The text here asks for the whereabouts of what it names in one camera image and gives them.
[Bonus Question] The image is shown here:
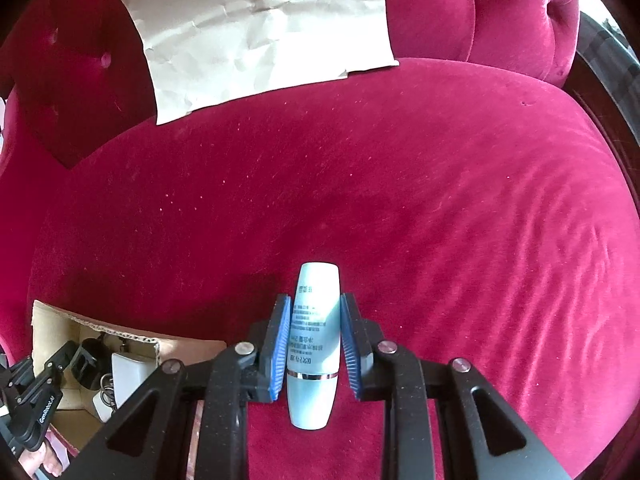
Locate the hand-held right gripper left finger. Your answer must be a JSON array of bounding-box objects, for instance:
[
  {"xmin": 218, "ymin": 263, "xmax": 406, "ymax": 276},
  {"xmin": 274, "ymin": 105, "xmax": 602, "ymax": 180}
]
[{"xmin": 70, "ymin": 294, "xmax": 292, "ymax": 480}]

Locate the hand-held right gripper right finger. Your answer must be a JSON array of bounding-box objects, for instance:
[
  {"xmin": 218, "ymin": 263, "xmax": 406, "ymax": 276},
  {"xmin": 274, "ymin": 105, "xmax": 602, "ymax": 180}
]
[{"xmin": 340, "ymin": 292, "xmax": 573, "ymax": 480}]

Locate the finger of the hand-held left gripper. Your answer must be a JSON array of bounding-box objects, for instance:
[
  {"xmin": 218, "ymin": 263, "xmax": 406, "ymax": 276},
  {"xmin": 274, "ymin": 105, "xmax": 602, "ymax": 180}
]
[{"xmin": 30, "ymin": 341, "xmax": 83, "ymax": 386}]

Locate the white cosmetic bottle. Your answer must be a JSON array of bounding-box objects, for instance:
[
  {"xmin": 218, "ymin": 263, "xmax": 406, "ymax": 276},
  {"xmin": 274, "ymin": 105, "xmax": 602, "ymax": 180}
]
[{"xmin": 286, "ymin": 261, "xmax": 342, "ymax": 430}]

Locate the small white charger plug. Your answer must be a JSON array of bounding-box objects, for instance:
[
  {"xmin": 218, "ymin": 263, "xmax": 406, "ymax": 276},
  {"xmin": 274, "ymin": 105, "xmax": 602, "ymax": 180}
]
[{"xmin": 92, "ymin": 395, "xmax": 114, "ymax": 424}]

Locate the large white charger plug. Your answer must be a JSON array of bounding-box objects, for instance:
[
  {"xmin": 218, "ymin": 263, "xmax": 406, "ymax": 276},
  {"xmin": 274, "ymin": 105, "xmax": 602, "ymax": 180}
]
[{"xmin": 111, "ymin": 351, "xmax": 157, "ymax": 411}]

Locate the cardboard box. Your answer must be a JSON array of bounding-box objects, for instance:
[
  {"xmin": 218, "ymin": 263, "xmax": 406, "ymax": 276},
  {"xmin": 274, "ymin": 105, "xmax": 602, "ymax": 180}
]
[{"xmin": 31, "ymin": 300, "xmax": 228, "ymax": 453}]

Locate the person's left hand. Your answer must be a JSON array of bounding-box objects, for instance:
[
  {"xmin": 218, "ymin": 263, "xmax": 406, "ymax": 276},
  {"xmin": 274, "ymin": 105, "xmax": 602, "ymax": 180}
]
[{"xmin": 20, "ymin": 446, "xmax": 64, "ymax": 480}]

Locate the red velvet tufted sofa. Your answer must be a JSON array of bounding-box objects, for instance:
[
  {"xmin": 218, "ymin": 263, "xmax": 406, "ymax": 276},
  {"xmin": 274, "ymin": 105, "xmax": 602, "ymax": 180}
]
[{"xmin": 0, "ymin": 0, "xmax": 640, "ymax": 480}]

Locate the creased brown paper sheet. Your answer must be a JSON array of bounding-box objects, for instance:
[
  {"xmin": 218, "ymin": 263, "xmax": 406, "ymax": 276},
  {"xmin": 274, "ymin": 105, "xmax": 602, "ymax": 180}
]
[{"xmin": 109, "ymin": 0, "xmax": 401, "ymax": 126}]

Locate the grey plaid blanket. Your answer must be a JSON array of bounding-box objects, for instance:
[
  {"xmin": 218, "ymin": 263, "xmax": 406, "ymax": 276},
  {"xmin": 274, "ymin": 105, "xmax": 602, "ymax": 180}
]
[{"xmin": 597, "ymin": 16, "xmax": 640, "ymax": 141}]

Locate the dark wooden bed frame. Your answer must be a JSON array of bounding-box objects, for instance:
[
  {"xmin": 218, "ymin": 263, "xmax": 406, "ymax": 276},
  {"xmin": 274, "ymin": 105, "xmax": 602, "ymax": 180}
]
[{"xmin": 562, "ymin": 10, "xmax": 640, "ymax": 196}]

